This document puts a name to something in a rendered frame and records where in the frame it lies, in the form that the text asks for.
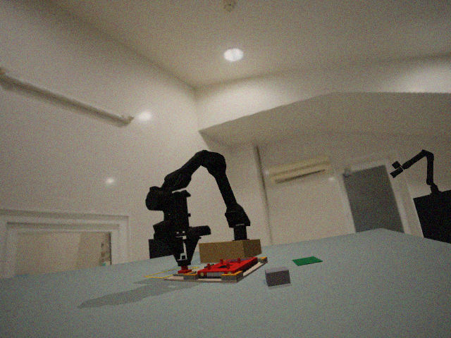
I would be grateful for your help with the green rectangular patch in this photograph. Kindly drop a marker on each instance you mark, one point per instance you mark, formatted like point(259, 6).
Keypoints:
point(305, 261)

